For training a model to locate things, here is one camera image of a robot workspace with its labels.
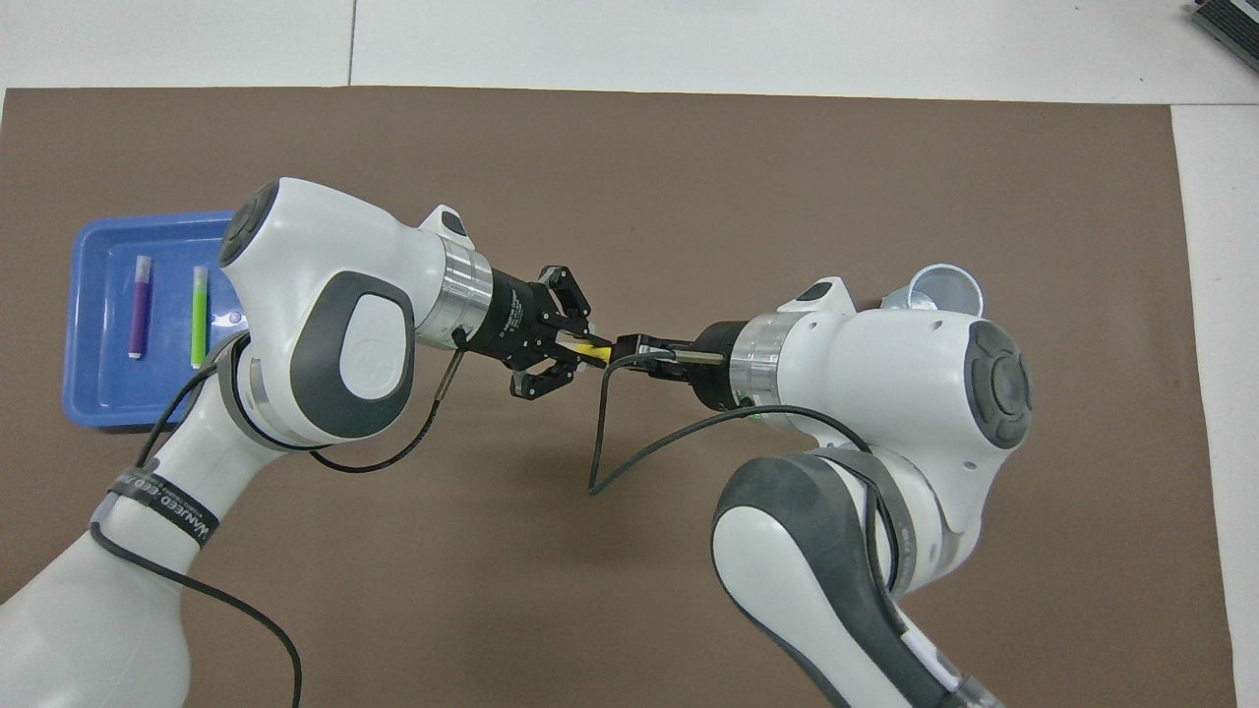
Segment blue plastic tray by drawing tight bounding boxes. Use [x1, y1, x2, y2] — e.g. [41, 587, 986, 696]
[62, 211, 247, 430]

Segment brown paper table mat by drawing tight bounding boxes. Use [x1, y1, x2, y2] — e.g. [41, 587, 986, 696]
[0, 87, 1238, 708]

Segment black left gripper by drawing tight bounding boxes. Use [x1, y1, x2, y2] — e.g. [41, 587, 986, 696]
[462, 264, 616, 401]

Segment grey ribbed device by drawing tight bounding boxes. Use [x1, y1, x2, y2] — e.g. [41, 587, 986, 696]
[1185, 0, 1259, 60]

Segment purple marker pen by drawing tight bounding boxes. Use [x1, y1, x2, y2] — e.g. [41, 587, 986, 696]
[128, 256, 154, 360]

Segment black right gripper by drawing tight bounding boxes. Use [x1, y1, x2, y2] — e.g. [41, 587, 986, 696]
[612, 323, 744, 412]

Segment green marker pen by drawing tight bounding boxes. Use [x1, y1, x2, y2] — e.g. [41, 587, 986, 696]
[190, 265, 210, 370]

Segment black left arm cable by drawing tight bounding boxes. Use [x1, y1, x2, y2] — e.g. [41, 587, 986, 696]
[89, 329, 468, 708]

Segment clear plastic cup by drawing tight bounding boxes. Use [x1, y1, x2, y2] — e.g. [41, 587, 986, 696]
[880, 264, 985, 318]

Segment black velcro cable strap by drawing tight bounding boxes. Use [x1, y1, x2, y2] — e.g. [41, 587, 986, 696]
[106, 470, 219, 547]

